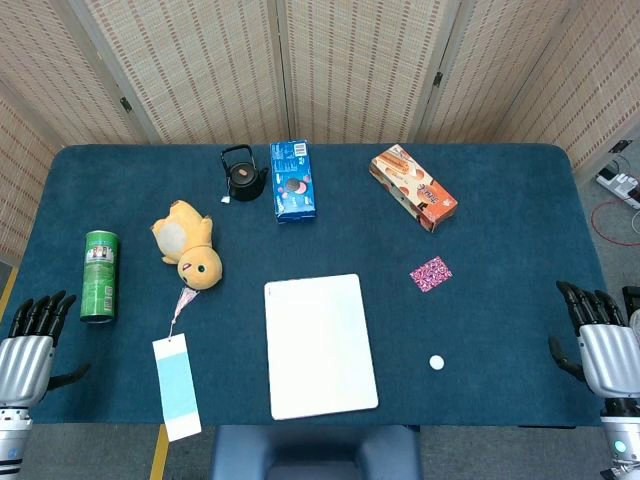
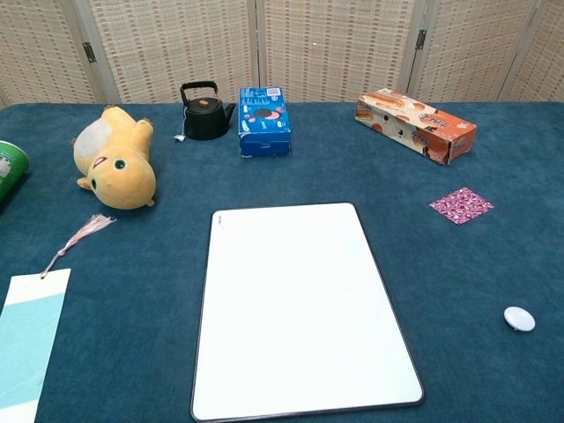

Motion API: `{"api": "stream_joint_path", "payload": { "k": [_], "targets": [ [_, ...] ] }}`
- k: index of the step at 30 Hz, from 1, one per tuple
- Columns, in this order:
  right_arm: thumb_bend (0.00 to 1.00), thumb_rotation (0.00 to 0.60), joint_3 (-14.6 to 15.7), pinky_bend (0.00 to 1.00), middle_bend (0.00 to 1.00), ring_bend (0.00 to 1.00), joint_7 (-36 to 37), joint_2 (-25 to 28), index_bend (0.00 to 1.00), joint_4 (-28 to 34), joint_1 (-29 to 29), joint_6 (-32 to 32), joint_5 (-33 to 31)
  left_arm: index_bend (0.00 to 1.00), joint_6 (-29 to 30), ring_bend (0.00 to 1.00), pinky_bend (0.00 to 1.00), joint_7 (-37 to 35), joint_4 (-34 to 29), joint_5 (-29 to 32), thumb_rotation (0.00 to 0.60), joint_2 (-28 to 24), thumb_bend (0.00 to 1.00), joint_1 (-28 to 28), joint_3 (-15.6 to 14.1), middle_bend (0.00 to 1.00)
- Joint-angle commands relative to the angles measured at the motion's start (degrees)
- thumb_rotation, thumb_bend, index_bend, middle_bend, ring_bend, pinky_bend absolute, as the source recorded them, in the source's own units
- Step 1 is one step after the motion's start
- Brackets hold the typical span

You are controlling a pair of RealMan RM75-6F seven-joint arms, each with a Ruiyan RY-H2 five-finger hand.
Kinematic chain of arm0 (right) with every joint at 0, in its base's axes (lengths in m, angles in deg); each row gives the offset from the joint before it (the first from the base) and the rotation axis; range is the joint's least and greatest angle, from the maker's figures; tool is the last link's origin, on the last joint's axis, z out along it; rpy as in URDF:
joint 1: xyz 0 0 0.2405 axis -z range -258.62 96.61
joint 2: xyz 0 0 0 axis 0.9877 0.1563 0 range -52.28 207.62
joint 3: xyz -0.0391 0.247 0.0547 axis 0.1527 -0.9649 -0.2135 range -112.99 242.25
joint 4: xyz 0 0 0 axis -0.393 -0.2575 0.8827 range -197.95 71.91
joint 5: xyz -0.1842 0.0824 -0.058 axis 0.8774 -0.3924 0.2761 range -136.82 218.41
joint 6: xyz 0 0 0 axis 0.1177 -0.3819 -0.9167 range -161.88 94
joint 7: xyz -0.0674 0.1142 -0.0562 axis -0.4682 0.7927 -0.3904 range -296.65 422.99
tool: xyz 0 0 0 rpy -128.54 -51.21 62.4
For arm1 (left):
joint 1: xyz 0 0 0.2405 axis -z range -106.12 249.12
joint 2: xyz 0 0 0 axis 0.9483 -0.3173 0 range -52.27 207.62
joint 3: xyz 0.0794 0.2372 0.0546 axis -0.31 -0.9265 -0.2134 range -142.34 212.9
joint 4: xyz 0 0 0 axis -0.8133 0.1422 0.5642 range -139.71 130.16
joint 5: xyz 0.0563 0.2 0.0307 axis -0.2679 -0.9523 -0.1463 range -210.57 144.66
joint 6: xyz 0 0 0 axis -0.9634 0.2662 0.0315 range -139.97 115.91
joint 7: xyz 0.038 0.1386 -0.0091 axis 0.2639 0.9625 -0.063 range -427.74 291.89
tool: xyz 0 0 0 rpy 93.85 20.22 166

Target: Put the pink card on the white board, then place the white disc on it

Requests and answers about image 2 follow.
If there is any pink patterned square packet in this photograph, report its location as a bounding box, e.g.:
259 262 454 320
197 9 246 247
429 186 495 226

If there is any small white round disc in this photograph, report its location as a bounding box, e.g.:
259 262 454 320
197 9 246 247
503 305 537 331

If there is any white rectangular whiteboard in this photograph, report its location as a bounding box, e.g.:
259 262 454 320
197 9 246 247
189 202 427 423

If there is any blue Oreo cookie box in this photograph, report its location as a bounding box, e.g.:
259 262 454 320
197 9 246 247
237 85 293 159

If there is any black cast iron teapot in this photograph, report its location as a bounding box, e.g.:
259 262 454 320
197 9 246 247
179 81 237 142

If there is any orange biscuit box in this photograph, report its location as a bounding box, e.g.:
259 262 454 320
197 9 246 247
354 87 479 167

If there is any dark blue tablecloth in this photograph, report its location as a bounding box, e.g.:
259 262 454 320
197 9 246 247
0 100 564 423

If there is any yellow plush hamster toy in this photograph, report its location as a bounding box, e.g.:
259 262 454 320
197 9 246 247
71 104 158 211

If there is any woven bamboo folding screen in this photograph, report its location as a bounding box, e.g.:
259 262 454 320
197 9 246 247
0 0 564 109

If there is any green chip can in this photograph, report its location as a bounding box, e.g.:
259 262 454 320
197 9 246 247
0 140 31 208

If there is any white and blue tasselled bookmark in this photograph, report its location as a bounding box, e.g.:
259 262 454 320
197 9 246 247
0 213 118 423

